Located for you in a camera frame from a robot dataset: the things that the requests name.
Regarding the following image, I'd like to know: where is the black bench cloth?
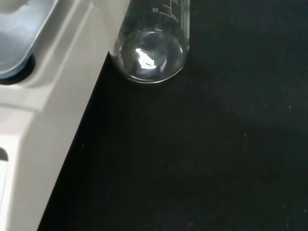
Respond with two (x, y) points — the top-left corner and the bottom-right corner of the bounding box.
(38, 0), (308, 231)

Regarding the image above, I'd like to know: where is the white electronic balance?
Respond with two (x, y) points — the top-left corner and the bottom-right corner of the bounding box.
(0, 0), (132, 231)

